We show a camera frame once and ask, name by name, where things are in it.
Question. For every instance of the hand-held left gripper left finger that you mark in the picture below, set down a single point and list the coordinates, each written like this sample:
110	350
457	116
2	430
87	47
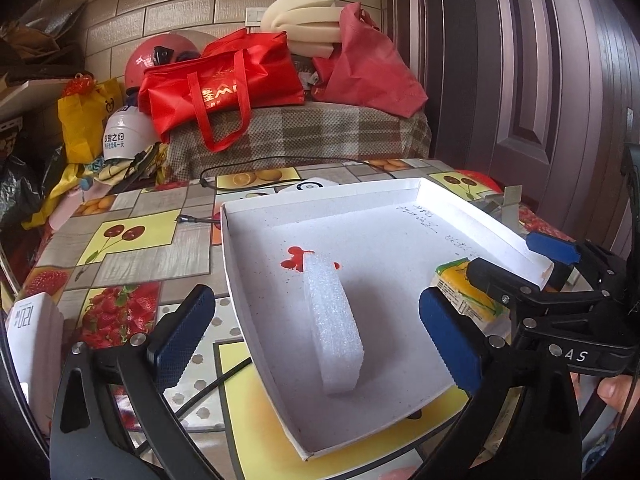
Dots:
182	332

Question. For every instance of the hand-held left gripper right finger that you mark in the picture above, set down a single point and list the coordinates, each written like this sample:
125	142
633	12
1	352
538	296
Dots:
450	342

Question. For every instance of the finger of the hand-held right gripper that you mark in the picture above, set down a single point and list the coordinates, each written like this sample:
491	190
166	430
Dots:
492	280
552	249

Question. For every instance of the yellow tissue packet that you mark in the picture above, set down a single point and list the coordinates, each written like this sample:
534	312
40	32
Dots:
452	282

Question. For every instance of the white cardboard box tray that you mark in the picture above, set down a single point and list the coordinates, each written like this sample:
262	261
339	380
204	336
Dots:
390	240

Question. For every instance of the white foam block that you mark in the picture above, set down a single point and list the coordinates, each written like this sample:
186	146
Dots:
332	330

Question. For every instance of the person's right hand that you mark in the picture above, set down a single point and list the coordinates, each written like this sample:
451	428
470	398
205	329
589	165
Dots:
615	392

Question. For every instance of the dark purple door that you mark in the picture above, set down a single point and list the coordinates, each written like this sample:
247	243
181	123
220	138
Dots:
525	85

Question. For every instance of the yellow cloth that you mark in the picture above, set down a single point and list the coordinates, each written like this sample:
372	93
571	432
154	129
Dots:
55	195

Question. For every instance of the white helmet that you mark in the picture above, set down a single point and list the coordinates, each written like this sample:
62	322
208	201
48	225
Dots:
127	132

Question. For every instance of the black plastic bag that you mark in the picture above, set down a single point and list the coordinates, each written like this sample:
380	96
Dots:
20	185

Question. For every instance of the yellow shopping bag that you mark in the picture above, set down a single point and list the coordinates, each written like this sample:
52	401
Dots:
80	120

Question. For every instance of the plaid cloth cover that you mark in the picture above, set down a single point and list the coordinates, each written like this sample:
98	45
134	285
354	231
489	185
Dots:
310	130

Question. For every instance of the dark red fabric bag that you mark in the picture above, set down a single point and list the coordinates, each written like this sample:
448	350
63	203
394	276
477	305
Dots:
370	70

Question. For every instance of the red tote bag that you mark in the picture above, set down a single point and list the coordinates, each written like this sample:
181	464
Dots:
225	85

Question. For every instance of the red helmet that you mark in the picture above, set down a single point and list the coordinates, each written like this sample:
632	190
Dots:
145	67

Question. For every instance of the red mesh ornament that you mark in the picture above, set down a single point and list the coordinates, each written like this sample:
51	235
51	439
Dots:
77	84

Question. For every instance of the metal shelf rack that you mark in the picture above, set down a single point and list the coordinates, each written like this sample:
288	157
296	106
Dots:
30	60

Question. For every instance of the folded cream foam sheet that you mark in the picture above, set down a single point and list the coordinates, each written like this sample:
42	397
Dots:
300	15

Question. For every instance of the white wall switch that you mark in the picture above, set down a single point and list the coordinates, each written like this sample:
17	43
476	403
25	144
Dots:
257	14

